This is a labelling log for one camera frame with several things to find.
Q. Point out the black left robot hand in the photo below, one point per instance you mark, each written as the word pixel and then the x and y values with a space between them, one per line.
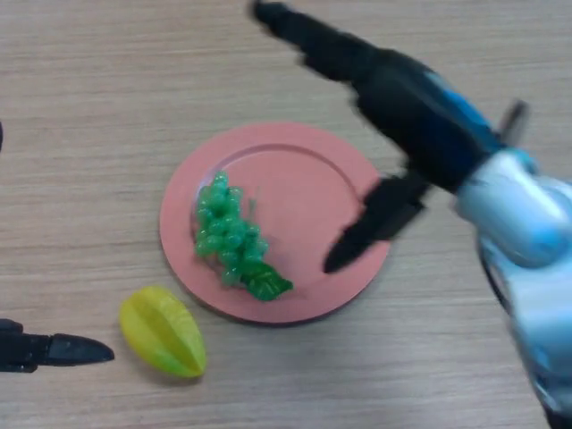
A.
pixel 53 350

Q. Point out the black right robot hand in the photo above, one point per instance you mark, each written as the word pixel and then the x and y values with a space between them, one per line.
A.
pixel 415 116

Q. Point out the green plastic grape bunch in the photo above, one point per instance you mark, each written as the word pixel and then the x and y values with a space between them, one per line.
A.
pixel 228 232

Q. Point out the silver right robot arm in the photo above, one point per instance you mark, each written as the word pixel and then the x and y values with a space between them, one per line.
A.
pixel 527 214

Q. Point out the pink round plate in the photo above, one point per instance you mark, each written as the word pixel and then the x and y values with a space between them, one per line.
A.
pixel 304 201

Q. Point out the yellow green starfruit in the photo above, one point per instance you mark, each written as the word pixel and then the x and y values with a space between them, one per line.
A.
pixel 165 335

